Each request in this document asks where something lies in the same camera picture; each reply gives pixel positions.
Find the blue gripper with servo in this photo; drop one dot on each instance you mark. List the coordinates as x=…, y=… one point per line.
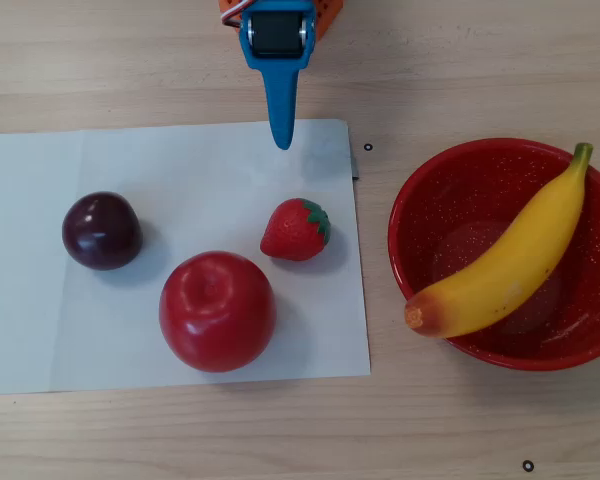
x=276, y=31

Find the yellow toy banana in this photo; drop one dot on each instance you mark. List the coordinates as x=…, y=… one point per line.
x=510, y=265

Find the red speckled enamel bowl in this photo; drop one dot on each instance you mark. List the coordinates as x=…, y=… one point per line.
x=450, y=210

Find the red toy strawberry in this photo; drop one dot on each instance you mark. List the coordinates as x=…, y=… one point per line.
x=290, y=232

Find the red toy apple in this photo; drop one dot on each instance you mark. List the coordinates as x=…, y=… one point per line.
x=217, y=315

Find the dark purple toy plum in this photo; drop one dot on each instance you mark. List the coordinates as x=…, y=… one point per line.
x=102, y=232

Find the white paper sheet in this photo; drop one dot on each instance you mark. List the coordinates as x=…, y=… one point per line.
x=105, y=330

